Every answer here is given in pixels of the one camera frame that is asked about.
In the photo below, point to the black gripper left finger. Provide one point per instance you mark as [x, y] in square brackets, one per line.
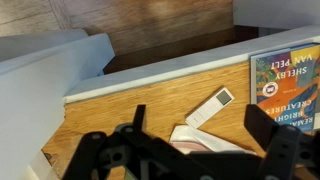
[139, 116]

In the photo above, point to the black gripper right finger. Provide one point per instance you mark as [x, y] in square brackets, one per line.
[261, 125]

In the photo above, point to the blue orange paperback book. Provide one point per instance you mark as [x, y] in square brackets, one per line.
[286, 83]

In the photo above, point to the white remote control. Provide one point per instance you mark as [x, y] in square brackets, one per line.
[210, 107]

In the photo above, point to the white plastic bag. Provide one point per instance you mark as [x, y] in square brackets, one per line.
[200, 138]

